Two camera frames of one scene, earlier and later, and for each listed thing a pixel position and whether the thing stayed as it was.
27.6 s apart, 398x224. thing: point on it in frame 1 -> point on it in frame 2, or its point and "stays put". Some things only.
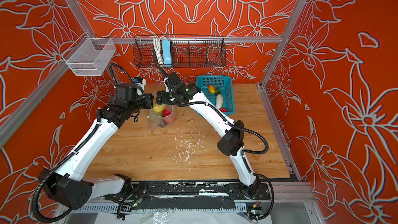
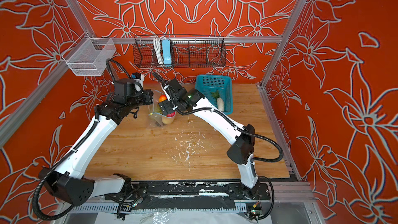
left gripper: (148, 97) stays put
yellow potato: (157, 108) -> (167, 120)
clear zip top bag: (161, 114) stays put
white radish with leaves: (219, 98) stays put
